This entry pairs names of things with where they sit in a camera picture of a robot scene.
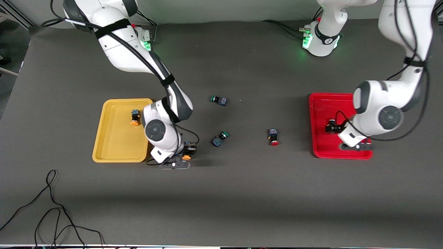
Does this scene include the red plastic tray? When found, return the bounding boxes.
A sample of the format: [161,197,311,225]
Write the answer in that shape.
[309,93,373,160]

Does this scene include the yellow plastic tray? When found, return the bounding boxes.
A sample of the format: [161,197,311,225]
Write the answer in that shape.
[92,98,153,163]

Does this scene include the dark grey table mat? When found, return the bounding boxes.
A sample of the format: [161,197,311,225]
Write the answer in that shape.
[0,14,443,247]

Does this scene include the thin black loose cable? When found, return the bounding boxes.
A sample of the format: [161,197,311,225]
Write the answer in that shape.
[0,169,104,249]

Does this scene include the black left arm base cables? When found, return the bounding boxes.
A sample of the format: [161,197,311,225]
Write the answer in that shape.
[261,7,324,38]

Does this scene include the black arm base cables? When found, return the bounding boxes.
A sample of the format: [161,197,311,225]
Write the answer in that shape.
[137,9,158,45]
[261,7,324,38]

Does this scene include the black right arm base cables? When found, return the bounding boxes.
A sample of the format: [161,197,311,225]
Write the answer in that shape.
[137,9,158,45]

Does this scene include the grey aluminium frame rail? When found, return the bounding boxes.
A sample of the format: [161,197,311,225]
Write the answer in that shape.
[0,3,35,28]

